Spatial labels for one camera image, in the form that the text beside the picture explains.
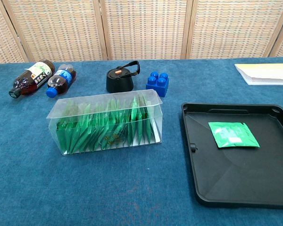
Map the black kettle with handle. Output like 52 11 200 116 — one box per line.
106 60 141 94

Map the black plastic tray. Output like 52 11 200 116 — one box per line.
181 102 283 210

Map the wicker folding screen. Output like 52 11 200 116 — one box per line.
0 0 283 64

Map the blue table cloth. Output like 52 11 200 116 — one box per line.
0 57 283 226

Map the white and yellow booklet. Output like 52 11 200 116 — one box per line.
234 63 283 86

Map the blue toy building brick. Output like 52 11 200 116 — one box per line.
145 72 170 98

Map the large brown tea bottle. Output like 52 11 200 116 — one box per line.
8 59 56 99

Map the clear plastic box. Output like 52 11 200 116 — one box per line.
46 89 163 156

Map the small blue-capped drink bottle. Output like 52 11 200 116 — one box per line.
46 65 77 98

